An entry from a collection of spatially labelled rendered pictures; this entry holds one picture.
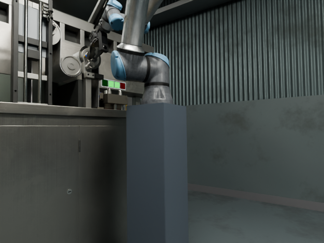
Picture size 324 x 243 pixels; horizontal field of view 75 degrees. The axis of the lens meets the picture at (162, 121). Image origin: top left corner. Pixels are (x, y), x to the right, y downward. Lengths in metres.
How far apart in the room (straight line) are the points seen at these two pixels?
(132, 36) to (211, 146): 2.01
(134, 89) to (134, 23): 1.21
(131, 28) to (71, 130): 0.52
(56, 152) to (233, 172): 2.04
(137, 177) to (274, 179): 1.87
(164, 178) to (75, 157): 0.44
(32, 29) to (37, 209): 0.82
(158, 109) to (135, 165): 0.26
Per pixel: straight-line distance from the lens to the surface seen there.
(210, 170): 2.72
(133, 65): 0.89
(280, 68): 2.59
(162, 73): 0.94
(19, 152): 0.99
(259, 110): 2.54
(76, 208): 1.12
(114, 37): 2.04
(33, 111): 0.97
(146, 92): 0.94
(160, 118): 0.84
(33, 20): 1.28
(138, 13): 0.90
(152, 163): 0.87
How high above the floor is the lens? 0.80
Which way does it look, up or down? 2 degrees up
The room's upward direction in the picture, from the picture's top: 1 degrees counter-clockwise
